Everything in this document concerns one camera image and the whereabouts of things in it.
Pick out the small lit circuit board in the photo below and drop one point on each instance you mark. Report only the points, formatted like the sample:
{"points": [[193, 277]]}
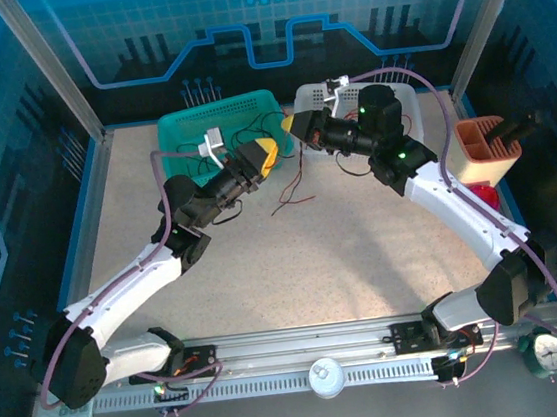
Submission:
{"points": [[452, 360], [161, 390]]}

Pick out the white plastic basket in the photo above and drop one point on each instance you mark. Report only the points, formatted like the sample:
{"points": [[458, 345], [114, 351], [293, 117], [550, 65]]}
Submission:
{"points": [[308, 95]]}

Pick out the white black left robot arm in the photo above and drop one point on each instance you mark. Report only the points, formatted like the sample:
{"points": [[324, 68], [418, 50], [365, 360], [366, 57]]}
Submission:
{"points": [[126, 281]]}

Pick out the teal plastic basket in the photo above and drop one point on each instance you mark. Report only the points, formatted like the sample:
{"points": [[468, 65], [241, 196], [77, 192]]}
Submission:
{"points": [[166, 146]]}

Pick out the white round cap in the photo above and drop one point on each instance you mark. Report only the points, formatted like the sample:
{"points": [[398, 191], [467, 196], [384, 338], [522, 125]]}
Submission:
{"points": [[326, 376]]}

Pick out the pink plastic bowl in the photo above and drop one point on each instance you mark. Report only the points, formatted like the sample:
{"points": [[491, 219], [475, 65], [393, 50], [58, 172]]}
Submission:
{"points": [[488, 197]]}

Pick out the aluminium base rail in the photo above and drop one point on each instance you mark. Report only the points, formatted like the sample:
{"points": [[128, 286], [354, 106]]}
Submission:
{"points": [[299, 342]]}

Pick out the beige holder terracotta top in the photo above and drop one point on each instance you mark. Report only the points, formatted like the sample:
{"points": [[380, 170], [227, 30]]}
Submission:
{"points": [[475, 166]]}

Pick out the green alarm clock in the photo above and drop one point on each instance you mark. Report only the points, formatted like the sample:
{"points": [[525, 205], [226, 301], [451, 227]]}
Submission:
{"points": [[549, 354]]}

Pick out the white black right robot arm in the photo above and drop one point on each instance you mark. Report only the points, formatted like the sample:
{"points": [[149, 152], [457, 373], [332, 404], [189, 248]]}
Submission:
{"points": [[461, 218]]}

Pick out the aluminium frame post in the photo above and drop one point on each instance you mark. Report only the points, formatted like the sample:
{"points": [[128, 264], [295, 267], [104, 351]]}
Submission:
{"points": [[58, 82], [483, 19]]}

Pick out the black tool in holder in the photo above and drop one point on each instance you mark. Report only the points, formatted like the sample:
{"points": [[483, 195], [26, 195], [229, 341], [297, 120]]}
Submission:
{"points": [[516, 128]]}

